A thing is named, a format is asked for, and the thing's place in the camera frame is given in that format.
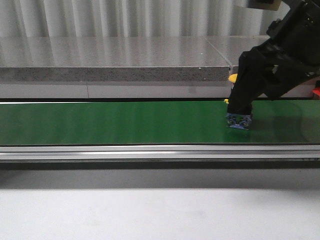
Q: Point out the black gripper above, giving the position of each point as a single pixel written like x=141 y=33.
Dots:
x=270 y=70

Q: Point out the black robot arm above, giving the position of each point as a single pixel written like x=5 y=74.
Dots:
x=298 y=33

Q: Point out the green conveyor belt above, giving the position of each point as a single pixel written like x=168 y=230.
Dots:
x=156 y=122

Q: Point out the white pleated curtain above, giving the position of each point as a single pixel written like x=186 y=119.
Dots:
x=133 y=18

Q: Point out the yellow mushroom push button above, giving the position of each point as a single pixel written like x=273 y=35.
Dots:
x=240 y=121

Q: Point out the red plastic tray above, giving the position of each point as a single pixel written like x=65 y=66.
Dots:
x=316 y=93

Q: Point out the aluminium conveyor side rail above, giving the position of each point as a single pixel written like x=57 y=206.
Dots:
x=159 y=153

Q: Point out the grey stone slab left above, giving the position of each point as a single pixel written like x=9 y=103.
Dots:
x=110 y=59

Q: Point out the grey stone slab right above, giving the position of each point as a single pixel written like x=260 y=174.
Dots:
x=231 y=47

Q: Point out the grey stone slab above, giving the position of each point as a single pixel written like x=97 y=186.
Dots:
x=110 y=59
x=231 y=47

